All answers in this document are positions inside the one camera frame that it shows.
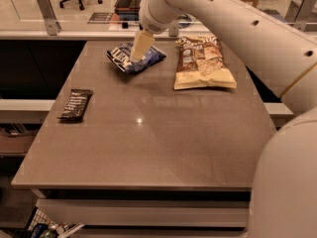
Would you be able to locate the grey table drawer front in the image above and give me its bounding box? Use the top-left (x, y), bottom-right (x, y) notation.
top-left (37, 199), bottom-right (249, 228)

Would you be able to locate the wire basket with items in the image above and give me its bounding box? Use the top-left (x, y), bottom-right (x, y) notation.
top-left (23, 207), bottom-right (84, 238)

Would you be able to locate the black snack bar wrapper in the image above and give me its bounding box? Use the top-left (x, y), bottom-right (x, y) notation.
top-left (59, 89), bottom-right (93, 121)

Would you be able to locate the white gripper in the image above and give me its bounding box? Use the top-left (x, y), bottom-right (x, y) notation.
top-left (130, 0), bottom-right (183, 62)

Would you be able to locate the left metal glass post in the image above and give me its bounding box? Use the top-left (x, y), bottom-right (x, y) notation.
top-left (37, 0), bottom-right (60, 36)

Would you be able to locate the metal glass post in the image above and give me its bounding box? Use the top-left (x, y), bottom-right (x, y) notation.
top-left (168, 20), bottom-right (179, 37)
top-left (37, 0), bottom-right (60, 36)
top-left (285, 0), bottom-right (317, 32)

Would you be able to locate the blue chip bag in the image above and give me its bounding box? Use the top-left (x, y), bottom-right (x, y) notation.
top-left (106, 43), bottom-right (166, 73)

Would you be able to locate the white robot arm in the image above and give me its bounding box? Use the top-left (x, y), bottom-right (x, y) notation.
top-left (132, 0), bottom-right (317, 238)

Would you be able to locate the middle metal glass post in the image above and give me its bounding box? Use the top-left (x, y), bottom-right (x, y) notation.
top-left (168, 20), bottom-right (179, 37)

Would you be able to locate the yellow brown chip bag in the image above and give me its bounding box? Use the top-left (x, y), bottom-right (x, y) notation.
top-left (174, 35), bottom-right (237, 90)

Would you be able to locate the right metal glass post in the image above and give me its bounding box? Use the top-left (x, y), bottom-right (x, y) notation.
top-left (285, 0), bottom-right (317, 32)

